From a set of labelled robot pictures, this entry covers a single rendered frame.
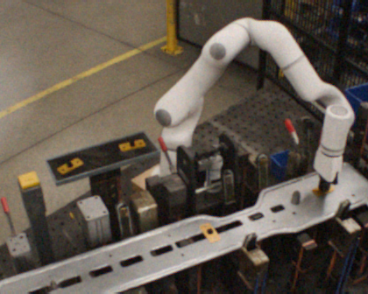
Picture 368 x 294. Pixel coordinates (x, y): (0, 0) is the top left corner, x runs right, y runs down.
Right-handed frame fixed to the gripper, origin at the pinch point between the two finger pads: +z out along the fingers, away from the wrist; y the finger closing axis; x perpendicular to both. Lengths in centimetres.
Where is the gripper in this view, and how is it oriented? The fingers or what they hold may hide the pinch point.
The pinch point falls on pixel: (324, 185)
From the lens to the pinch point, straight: 203.1
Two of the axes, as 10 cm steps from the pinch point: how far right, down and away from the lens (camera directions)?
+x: 9.0, -2.9, 3.3
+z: 0.0, 7.6, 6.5
